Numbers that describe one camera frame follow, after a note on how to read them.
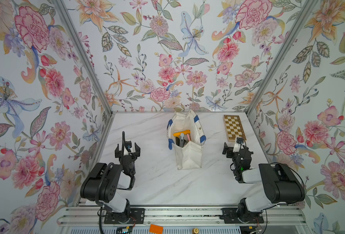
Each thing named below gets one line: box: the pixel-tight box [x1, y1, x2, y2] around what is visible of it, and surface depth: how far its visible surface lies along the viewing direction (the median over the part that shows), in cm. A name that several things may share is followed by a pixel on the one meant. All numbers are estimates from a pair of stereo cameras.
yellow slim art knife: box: [172, 129, 191, 138], surface depth 106 cm
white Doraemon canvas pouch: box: [166, 109, 207, 171], surface depth 90 cm
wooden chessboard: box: [222, 114, 247, 142], surface depth 112 cm
